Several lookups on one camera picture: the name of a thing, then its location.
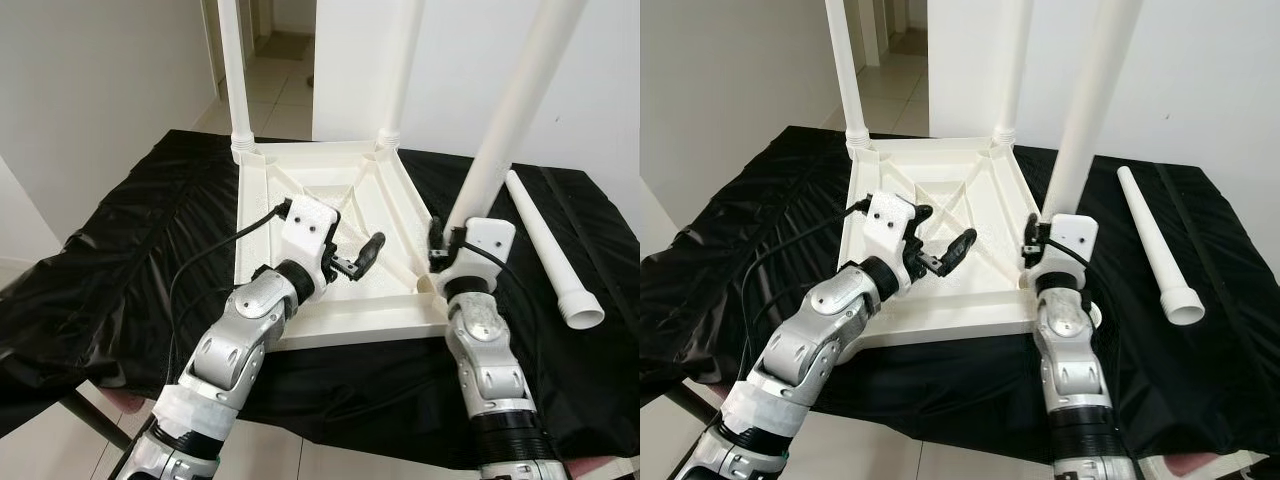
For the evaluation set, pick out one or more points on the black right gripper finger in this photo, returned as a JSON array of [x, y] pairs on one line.
[[436, 234], [1029, 235]]

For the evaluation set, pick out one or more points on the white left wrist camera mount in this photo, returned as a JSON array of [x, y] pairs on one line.
[[308, 228], [890, 222]]

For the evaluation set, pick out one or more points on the white plastic table top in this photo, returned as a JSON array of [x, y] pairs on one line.
[[990, 200], [390, 200]]

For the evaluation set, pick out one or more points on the black table cloth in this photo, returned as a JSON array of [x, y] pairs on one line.
[[720, 260], [100, 260]]

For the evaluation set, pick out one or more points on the cream door frame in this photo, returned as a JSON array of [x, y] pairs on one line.
[[215, 45], [865, 30]]

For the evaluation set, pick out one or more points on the black metal table leg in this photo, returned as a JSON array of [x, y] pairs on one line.
[[695, 405], [95, 418]]

